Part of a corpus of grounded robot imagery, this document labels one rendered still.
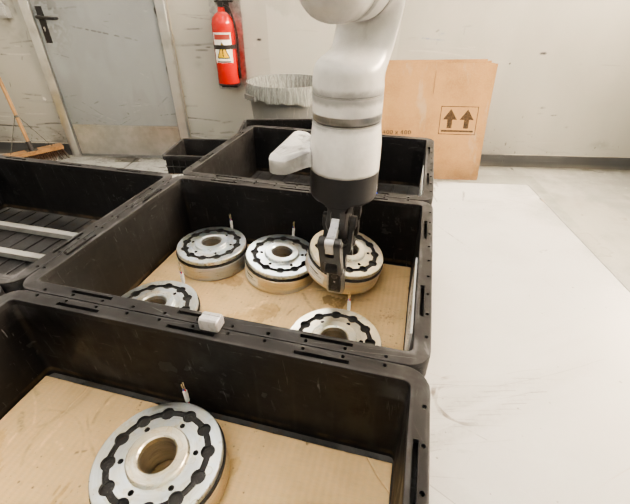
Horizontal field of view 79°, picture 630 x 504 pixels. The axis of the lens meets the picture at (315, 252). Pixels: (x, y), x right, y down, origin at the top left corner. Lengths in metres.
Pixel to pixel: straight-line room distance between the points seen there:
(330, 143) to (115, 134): 3.49
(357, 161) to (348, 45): 0.11
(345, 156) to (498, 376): 0.42
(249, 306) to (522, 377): 0.41
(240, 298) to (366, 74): 0.32
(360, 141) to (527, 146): 3.28
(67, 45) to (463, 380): 3.61
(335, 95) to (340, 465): 0.33
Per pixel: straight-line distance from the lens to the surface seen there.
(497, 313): 0.76
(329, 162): 0.39
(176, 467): 0.35
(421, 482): 0.27
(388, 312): 0.51
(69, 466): 0.43
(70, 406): 0.48
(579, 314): 0.83
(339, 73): 0.37
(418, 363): 0.32
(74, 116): 3.96
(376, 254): 0.53
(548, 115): 3.61
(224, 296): 0.54
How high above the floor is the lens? 1.17
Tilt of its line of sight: 33 degrees down
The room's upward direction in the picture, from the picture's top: straight up
